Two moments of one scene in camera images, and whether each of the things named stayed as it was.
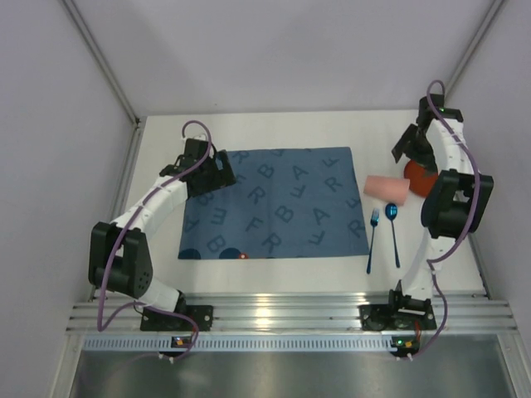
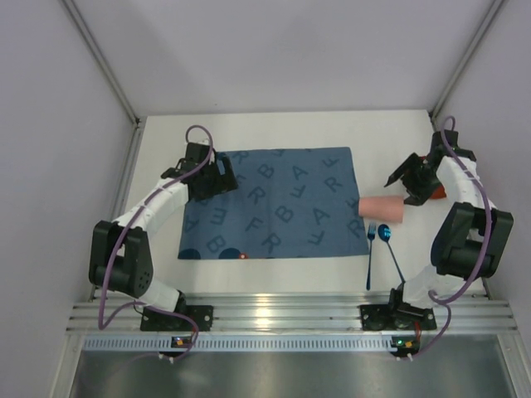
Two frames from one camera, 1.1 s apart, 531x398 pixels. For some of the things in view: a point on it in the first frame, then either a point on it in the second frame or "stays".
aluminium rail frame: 276,313 stays
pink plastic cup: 391,189 → 382,208
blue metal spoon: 391,212 → 384,233
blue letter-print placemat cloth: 285,203 stays
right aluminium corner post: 494,10 stays
